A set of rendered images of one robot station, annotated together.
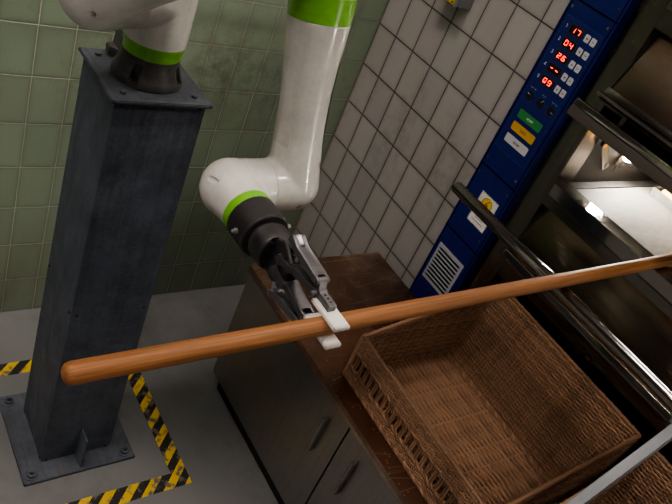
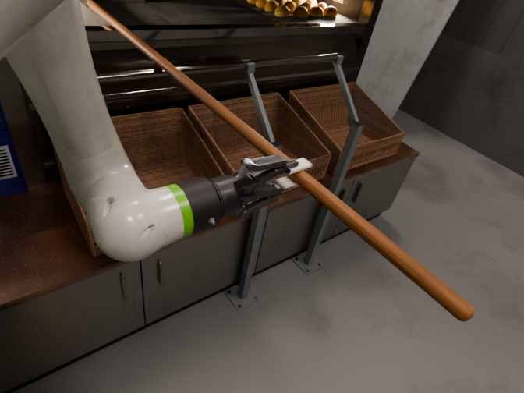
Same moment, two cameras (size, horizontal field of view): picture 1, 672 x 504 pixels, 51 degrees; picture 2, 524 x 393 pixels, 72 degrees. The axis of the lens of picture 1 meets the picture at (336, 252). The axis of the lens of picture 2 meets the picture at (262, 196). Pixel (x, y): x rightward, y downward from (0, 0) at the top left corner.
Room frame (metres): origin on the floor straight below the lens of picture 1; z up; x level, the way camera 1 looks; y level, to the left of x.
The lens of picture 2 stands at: (0.87, 0.60, 1.61)
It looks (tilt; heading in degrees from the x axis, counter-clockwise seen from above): 38 degrees down; 273
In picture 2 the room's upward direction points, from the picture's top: 12 degrees clockwise
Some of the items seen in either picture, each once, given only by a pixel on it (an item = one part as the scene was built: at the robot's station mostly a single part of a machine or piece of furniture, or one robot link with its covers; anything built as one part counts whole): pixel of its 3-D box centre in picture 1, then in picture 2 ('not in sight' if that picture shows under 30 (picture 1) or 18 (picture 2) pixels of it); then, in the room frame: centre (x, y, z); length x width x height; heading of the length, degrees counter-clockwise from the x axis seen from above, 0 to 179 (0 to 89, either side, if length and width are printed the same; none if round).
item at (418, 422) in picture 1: (484, 402); (143, 171); (1.42, -0.51, 0.72); 0.56 x 0.49 x 0.28; 45
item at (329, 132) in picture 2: not in sight; (344, 123); (0.59, -1.39, 0.72); 0.56 x 0.49 x 0.28; 46
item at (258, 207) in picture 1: (260, 227); (195, 203); (1.01, 0.14, 1.20); 0.12 x 0.06 x 0.09; 137
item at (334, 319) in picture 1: (330, 313); (295, 165); (0.85, -0.03, 1.21); 0.07 x 0.03 x 0.01; 47
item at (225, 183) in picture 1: (237, 192); (138, 220); (1.08, 0.21, 1.20); 0.14 x 0.13 x 0.11; 47
